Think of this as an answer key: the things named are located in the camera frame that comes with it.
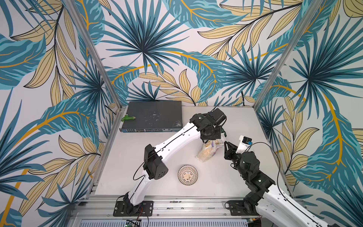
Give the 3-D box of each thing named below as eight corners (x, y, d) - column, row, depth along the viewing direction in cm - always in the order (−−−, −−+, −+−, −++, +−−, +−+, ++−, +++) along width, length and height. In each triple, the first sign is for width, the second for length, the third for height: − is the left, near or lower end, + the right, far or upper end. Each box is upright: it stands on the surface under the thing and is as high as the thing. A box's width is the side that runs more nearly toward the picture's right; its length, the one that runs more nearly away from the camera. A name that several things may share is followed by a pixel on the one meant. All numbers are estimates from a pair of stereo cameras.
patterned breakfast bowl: (177, 185, 81) (177, 183, 78) (178, 167, 88) (178, 164, 85) (197, 185, 82) (198, 183, 79) (196, 167, 88) (197, 164, 85)
